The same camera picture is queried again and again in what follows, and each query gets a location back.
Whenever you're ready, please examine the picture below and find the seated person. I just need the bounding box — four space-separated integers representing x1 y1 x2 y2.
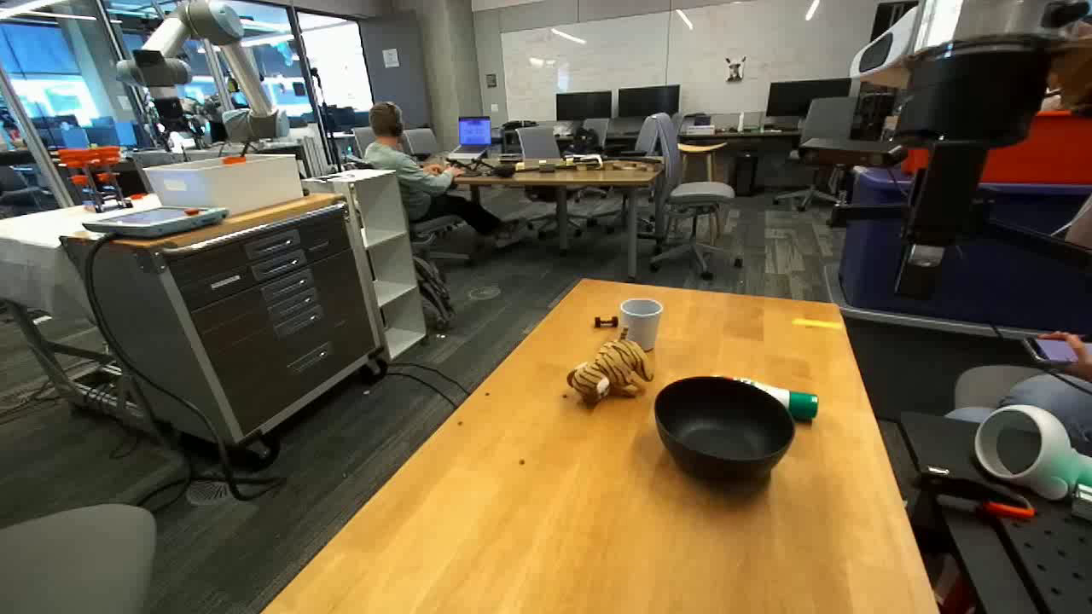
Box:
366 104 501 236

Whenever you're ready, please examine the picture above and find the black monitor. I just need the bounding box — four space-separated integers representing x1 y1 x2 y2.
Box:
617 87 681 120
557 92 612 120

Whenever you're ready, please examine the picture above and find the white shelf unit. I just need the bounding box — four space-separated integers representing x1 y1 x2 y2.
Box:
334 170 427 360

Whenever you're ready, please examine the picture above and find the white bottle green cap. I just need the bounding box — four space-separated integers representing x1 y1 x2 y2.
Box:
751 380 819 424

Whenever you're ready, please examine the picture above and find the black bowl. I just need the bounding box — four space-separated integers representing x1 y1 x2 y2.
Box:
657 374 794 482

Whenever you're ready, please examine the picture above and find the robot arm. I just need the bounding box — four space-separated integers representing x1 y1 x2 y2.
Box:
850 0 1092 296

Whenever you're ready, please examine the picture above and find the tiger plushie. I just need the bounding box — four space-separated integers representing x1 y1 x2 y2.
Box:
566 338 657 406

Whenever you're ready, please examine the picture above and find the black monitor left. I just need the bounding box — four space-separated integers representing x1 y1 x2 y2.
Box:
557 92 612 120

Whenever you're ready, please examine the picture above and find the grey cup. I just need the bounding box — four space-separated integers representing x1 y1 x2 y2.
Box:
623 296 664 352

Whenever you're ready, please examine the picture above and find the grey chair foreground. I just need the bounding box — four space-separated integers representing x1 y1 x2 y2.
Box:
0 506 156 614

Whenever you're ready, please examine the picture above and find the orange handled tool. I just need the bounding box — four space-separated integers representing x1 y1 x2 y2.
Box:
932 490 1039 522

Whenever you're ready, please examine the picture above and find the grey office chair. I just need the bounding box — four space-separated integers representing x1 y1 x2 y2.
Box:
649 111 741 285

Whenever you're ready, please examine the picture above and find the grey tool cabinet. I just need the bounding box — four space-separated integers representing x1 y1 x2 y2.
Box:
61 196 391 446

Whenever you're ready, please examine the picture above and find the wooden work table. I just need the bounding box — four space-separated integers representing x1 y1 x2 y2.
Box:
454 161 664 279

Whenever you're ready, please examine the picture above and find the grey laptop on cabinet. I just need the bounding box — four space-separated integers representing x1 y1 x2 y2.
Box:
89 207 226 240

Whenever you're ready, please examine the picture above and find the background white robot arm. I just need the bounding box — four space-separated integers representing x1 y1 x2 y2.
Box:
116 0 289 144

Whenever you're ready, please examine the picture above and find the open laptop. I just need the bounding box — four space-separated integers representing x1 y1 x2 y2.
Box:
454 115 492 158

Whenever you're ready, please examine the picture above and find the black monitor right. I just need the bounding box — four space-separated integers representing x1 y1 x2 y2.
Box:
617 87 681 120

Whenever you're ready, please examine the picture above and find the blue bin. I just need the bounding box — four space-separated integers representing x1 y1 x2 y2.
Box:
840 169 1092 336

